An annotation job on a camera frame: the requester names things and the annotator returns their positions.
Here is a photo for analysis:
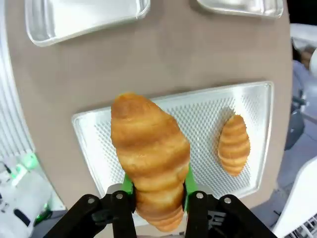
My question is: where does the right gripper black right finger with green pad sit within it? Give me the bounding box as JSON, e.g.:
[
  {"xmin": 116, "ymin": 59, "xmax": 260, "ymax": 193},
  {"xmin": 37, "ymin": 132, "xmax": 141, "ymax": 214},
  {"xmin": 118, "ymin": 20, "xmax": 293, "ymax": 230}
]
[{"xmin": 184, "ymin": 165, "xmax": 273, "ymax": 238}]

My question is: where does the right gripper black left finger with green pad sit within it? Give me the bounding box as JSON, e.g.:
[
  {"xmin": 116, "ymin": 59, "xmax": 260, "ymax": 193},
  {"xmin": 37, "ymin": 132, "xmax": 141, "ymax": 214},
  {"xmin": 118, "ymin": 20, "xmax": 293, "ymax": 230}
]
[{"xmin": 44, "ymin": 173, "xmax": 136, "ymax": 238}]

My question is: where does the golden brown croissant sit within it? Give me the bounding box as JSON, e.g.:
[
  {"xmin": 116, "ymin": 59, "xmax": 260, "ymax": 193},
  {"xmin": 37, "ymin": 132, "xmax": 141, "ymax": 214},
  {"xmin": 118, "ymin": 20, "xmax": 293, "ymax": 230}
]
[
  {"xmin": 217, "ymin": 114, "xmax": 251, "ymax": 177},
  {"xmin": 110, "ymin": 92, "xmax": 191, "ymax": 233}
]

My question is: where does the steel container with pale rim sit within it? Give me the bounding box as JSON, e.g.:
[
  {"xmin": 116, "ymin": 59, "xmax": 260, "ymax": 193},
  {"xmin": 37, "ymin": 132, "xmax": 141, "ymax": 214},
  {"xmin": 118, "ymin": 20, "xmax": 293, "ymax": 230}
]
[{"xmin": 24, "ymin": 0, "xmax": 151, "ymax": 47}]

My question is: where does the small steel container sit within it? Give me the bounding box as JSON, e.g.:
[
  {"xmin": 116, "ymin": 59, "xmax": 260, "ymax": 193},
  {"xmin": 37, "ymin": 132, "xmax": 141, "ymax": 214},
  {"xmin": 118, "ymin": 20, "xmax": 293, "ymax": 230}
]
[{"xmin": 196, "ymin": 0, "xmax": 284, "ymax": 19}]

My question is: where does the perforated aluminium baking tray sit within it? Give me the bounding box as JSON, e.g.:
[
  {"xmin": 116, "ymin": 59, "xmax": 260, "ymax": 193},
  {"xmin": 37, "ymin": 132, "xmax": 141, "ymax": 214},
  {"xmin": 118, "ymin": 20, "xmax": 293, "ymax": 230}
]
[{"xmin": 71, "ymin": 80, "xmax": 275, "ymax": 226}]

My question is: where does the white table with rounded corners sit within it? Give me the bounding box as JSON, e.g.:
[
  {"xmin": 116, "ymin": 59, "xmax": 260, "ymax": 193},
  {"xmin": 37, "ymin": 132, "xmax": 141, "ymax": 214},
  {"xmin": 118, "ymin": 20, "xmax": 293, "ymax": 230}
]
[{"xmin": 274, "ymin": 156, "xmax": 317, "ymax": 238}]

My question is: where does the person in white shirt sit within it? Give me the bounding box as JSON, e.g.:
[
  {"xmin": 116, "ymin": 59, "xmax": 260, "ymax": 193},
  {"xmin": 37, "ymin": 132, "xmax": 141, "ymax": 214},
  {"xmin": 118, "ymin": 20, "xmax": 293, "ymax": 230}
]
[{"xmin": 289, "ymin": 23, "xmax": 317, "ymax": 75}]

